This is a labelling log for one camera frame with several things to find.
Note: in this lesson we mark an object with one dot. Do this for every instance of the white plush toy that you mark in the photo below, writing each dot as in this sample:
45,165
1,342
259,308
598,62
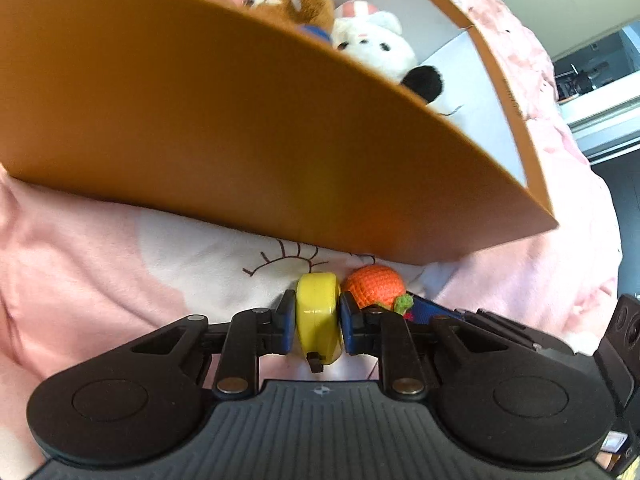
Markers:
375,42

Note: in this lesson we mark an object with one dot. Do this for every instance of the pink printed blanket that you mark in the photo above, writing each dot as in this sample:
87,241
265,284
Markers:
100,280

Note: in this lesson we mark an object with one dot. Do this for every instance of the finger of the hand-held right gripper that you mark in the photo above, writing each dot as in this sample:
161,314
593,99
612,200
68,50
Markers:
440,307

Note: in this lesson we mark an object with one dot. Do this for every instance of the orange cardboard box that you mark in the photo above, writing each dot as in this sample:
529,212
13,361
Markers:
210,125

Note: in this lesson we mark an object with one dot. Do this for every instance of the brown plush toy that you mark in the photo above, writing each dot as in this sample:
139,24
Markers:
300,2

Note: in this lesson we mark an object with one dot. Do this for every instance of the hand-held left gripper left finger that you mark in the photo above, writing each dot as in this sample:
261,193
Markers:
286,327

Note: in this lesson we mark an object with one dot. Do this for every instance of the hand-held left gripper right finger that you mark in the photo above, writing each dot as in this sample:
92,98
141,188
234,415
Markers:
350,329

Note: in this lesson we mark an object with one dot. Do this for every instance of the orange crocheted fruit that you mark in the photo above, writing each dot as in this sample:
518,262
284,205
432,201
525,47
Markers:
374,286

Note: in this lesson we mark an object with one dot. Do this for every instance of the dark cluttered shelf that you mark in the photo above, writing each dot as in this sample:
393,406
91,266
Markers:
595,72

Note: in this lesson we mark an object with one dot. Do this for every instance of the yellow tape measure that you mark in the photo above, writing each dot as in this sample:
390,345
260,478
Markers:
318,317

